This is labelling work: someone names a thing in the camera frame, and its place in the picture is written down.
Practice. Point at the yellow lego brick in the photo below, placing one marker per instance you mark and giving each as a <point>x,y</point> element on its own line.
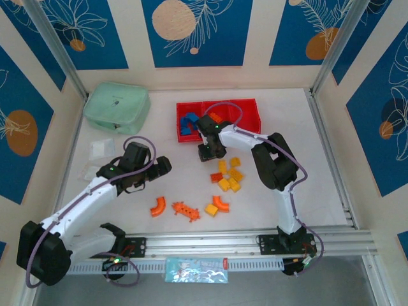
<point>223,184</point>
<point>222,166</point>
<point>235,186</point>
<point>236,173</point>
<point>211,209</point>
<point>235,162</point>

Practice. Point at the orange curved lego piece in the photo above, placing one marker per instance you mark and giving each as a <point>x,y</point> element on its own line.
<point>158,207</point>
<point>222,204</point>

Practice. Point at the orange spiky lego piece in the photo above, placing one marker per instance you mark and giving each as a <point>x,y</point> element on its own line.
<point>186,212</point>

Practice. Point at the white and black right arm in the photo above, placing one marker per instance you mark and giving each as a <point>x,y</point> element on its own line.
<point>242,137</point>

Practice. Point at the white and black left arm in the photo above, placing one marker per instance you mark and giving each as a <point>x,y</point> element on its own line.
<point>79,201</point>

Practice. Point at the red plastic bin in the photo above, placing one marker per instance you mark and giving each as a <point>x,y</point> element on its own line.
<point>223,111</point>
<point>191,139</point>
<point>250,114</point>

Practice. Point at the mint green fabric pouch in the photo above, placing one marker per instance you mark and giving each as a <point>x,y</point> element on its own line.
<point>114,102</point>

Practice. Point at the controller board with green LED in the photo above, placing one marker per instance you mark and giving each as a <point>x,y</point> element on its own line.
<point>303,263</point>
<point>114,260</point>

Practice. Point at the cartoon print packet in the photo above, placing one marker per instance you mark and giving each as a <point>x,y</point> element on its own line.
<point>196,270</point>

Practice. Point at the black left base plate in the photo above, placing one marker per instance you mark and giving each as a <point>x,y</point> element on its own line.
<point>137,247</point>

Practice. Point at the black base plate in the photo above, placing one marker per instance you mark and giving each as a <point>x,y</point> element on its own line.
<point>137,247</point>
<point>269,243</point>

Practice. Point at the aluminium side rail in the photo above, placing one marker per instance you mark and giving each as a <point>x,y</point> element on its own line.
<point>322,127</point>
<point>71,143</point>

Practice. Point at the aluminium front rail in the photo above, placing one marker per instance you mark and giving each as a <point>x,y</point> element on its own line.
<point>204,242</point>

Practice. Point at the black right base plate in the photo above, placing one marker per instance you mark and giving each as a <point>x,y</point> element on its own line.
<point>269,243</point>

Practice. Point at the aluminium corner post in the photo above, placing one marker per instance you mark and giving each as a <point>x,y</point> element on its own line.
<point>56,44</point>
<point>338,44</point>

